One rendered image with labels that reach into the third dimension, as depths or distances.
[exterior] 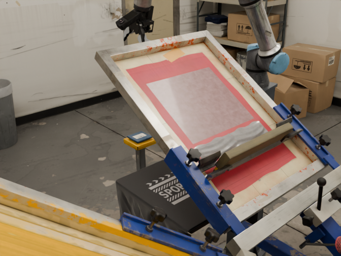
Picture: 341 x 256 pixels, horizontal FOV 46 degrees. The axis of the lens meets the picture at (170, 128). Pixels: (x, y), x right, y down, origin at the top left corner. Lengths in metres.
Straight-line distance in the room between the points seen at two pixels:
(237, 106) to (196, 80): 0.20
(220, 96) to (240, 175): 0.37
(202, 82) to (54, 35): 3.57
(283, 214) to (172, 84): 0.64
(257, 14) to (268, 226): 1.08
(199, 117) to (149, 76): 0.25
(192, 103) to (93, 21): 3.86
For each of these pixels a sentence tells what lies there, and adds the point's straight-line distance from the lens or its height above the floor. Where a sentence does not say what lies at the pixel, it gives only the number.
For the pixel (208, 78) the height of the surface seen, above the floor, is 1.41.
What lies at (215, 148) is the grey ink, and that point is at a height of 1.26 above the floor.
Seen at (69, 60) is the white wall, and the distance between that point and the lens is 5.18.
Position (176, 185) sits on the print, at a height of 0.95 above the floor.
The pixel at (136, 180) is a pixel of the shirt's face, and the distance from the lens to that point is 1.81.
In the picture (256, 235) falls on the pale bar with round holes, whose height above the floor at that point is 1.15.
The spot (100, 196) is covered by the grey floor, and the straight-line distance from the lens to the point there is 3.47.
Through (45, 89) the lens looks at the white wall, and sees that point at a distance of 5.11.
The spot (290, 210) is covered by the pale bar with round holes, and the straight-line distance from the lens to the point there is 1.31.
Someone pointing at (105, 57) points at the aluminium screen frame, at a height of 1.54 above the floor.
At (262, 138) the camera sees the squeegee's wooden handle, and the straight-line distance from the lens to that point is 1.40.
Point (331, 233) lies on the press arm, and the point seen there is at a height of 1.09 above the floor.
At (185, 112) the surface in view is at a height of 1.34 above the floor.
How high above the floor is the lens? 1.89
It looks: 24 degrees down
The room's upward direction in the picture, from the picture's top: 1 degrees counter-clockwise
